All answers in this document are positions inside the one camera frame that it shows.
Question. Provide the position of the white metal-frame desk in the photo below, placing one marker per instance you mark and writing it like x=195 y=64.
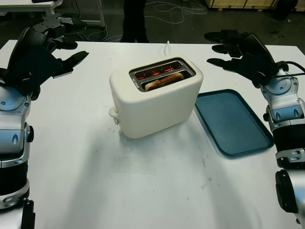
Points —
x=23 y=4

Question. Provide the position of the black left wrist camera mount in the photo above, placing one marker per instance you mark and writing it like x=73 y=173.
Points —
x=31 y=74

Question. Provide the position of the blue plastic tray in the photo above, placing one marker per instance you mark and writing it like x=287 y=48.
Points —
x=231 y=121

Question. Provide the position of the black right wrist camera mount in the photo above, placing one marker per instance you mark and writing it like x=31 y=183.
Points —
x=258 y=83

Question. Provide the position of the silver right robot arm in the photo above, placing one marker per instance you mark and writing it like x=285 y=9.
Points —
x=281 y=95

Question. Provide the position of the white two-slot toaster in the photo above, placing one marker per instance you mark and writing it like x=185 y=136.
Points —
x=162 y=107

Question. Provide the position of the wooden crate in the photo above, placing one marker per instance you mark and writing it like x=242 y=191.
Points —
x=250 y=3

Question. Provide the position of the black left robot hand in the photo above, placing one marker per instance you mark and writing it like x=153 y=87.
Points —
x=26 y=43

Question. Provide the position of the browned toast slice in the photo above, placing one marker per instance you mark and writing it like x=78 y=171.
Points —
x=166 y=80

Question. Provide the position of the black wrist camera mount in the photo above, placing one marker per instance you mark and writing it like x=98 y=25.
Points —
x=258 y=83
x=31 y=74

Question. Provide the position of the black bin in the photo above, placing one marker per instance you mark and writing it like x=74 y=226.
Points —
x=283 y=10

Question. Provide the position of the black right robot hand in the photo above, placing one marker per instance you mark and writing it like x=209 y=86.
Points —
x=257 y=57

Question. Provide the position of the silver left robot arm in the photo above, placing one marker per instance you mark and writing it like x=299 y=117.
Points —
x=12 y=119

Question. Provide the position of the person in black trousers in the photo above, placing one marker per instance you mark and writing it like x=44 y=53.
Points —
x=134 y=21

